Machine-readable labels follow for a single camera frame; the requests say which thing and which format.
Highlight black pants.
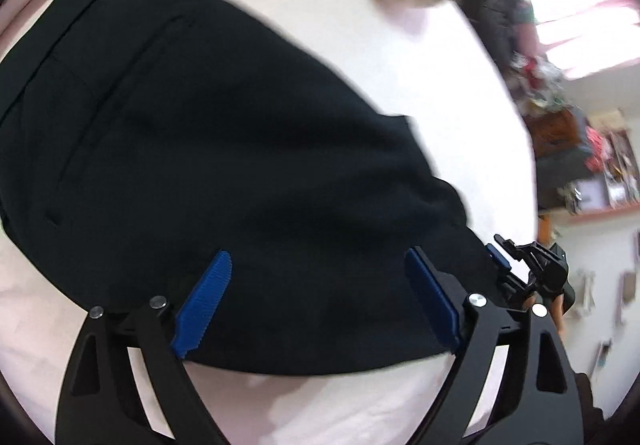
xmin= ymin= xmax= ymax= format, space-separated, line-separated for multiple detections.
xmin=0 ymin=0 xmax=506 ymax=378

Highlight black recliner chair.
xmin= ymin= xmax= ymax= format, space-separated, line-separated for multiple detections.
xmin=457 ymin=0 xmax=538 ymax=91

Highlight wooden chair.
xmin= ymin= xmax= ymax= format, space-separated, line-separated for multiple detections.
xmin=527 ymin=108 xmax=585 ymax=160

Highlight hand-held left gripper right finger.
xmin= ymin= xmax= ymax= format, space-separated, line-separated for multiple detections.
xmin=404 ymin=246 xmax=588 ymax=445

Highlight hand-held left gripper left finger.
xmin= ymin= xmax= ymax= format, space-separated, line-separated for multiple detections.
xmin=55 ymin=250 xmax=236 ymax=445

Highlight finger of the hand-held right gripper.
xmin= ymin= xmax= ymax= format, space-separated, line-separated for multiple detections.
xmin=486 ymin=244 xmax=526 ymax=298
xmin=493 ymin=233 xmax=532 ymax=257

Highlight cluttered bookshelf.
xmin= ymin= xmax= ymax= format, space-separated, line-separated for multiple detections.
xmin=565 ymin=110 xmax=640 ymax=226

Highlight pink bed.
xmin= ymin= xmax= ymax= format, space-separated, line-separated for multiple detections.
xmin=0 ymin=0 xmax=540 ymax=445

